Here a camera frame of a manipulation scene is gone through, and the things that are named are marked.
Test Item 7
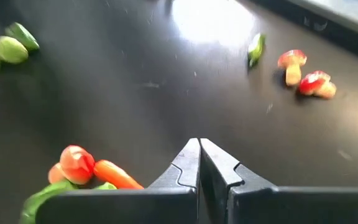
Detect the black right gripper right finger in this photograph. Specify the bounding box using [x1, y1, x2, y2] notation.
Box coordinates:
[200, 138, 358, 224]

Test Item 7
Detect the white and green toy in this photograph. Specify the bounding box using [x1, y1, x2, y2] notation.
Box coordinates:
[19, 179, 79, 224]

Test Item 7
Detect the red chili pepper toy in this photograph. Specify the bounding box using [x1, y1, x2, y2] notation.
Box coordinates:
[93, 159, 145, 190]

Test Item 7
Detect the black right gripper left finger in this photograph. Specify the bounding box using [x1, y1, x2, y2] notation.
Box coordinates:
[35, 138, 202, 224]

